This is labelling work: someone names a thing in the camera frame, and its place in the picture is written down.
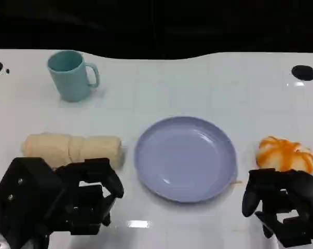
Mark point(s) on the orange and white bread roll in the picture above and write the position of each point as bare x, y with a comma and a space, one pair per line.
286, 154

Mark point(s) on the pale green mug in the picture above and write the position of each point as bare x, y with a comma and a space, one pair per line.
69, 80

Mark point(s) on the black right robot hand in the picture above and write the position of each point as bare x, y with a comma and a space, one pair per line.
299, 186

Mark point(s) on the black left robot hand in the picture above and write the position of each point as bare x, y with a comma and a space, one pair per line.
94, 181

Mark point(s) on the lilac plate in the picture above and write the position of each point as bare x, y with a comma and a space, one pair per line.
183, 158

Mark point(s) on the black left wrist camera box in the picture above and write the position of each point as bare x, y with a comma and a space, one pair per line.
29, 197

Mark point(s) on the beige towel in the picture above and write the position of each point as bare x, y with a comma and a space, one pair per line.
73, 150

